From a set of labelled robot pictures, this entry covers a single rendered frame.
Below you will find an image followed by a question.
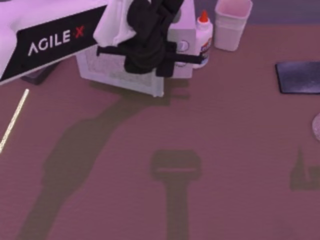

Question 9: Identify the white glue bottle orange cap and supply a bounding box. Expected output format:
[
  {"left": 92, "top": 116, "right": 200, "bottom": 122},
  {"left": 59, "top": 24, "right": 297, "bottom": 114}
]
[{"left": 192, "top": 9, "right": 214, "bottom": 70}]

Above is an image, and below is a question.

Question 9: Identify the white plastic cup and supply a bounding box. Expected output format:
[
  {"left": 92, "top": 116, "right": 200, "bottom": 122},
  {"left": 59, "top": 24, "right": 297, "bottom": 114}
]
[{"left": 214, "top": 0, "right": 254, "bottom": 52}]

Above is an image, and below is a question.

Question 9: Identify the dark box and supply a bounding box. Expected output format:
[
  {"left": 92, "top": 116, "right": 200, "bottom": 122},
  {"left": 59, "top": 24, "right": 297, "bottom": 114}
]
[{"left": 19, "top": 62, "right": 62, "bottom": 86}]

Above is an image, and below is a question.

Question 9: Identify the thin white stick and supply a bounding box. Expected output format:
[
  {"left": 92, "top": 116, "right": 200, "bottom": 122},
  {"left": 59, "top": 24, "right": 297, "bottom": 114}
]
[{"left": 0, "top": 88, "right": 31, "bottom": 154}]

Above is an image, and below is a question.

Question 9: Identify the black square mat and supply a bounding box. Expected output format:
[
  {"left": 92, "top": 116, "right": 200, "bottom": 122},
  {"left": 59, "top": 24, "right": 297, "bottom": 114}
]
[{"left": 274, "top": 61, "right": 320, "bottom": 95}]

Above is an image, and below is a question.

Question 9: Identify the grey round disc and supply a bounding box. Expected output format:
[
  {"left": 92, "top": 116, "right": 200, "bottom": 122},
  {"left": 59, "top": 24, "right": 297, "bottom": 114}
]
[{"left": 311, "top": 112, "right": 320, "bottom": 142}]

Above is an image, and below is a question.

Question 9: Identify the white square box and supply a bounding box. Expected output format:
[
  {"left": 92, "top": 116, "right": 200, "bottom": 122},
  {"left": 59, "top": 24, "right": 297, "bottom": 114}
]
[{"left": 76, "top": 0, "right": 197, "bottom": 98}]

